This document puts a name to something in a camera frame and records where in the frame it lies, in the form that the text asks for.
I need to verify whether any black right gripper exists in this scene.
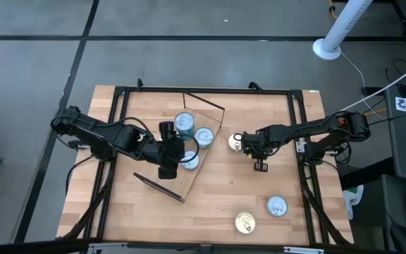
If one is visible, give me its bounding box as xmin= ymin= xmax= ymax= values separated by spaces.
xmin=240 ymin=126 xmax=285 ymax=173

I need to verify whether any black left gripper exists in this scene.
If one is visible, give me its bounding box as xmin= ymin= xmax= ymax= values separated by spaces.
xmin=155 ymin=120 xmax=187 ymax=179

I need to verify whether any teal label tuna can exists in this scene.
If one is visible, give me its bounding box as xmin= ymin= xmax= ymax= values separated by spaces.
xmin=173 ymin=111 xmax=196 ymax=141

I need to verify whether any blue red label salmon can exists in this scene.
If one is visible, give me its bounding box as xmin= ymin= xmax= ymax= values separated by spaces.
xmin=234 ymin=211 xmax=257 ymax=235
xmin=228 ymin=133 xmax=245 ymax=153

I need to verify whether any green label fish can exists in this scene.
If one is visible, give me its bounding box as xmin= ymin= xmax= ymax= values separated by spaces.
xmin=193 ymin=126 xmax=215 ymax=149

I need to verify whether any red label albacore tuna can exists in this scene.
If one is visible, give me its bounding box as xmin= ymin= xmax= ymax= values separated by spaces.
xmin=266 ymin=195 xmax=289 ymax=217
xmin=181 ymin=150 xmax=201 ymax=171

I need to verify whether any white tower fan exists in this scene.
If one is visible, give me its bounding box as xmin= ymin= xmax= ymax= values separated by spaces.
xmin=312 ymin=0 xmax=374 ymax=61

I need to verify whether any black power strip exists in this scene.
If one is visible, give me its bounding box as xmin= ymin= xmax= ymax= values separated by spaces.
xmin=360 ymin=86 xmax=383 ymax=97

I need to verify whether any black computer mouse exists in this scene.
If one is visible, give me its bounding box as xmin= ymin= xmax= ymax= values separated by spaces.
xmin=389 ymin=222 xmax=406 ymax=254

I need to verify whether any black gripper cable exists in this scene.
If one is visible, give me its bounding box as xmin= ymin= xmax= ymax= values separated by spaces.
xmin=176 ymin=135 xmax=201 ymax=165

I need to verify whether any thick white cable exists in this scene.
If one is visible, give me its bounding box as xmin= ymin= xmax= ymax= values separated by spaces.
xmin=329 ymin=56 xmax=406 ymax=117

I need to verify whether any yellow hanging cable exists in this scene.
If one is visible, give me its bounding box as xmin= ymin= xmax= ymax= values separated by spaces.
xmin=328 ymin=0 xmax=340 ymax=19

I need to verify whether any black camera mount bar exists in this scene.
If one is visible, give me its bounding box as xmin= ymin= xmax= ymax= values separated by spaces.
xmin=0 ymin=238 xmax=406 ymax=254

